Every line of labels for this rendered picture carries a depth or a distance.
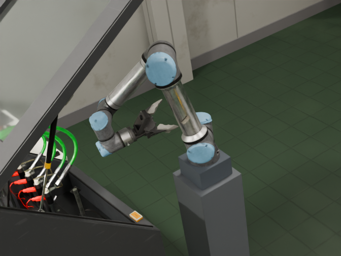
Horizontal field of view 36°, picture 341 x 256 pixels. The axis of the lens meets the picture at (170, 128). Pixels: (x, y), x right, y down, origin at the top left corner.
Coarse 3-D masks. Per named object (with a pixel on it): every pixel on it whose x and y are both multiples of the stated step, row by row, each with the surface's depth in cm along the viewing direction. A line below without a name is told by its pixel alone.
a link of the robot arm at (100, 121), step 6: (96, 114) 220; (102, 114) 218; (108, 114) 224; (90, 120) 218; (96, 120) 216; (102, 120) 217; (108, 120) 220; (96, 126) 218; (102, 126) 218; (108, 126) 220; (96, 132) 220; (102, 132) 219; (108, 132) 220; (102, 138) 221; (108, 138) 221
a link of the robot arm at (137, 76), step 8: (160, 40) 210; (144, 56) 214; (144, 64) 215; (136, 72) 218; (144, 72) 217; (128, 80) 220; (136, 80) 219; (144, 80) 220; (120, 88) 223; (128, 88) 221; (136, 88) 222; (112, 96) 225; (120, 96) 224; (128, 96) 224; (104, 104) 228; (112, 104) 226; (120, 104) 227; (112, 112) 229
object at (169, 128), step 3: (159, 126) 226; (162, 126) 226; (165, 126) 226; (168, 126) 226; (171, 126) 226; (174, 126) 226; (177, 126) 226; (159, 129) 226; (162, 129) 225; (165, 129) 225; (168, 129) 225; (171, 129) 226; (174, 129) 227; (165, 132) 230; (168, 132) 230
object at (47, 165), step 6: (54, 120) 157; (54, 126) 157; (54, 132) 158; (54, 138) 159; (48, 144) 159; (48, 150) 160; (48, 156) 160; (48, 162) 161; (48, 168) 162; (42, 192) 165; (42, 198) 166; (42, 204) 167; (42, 210) 167
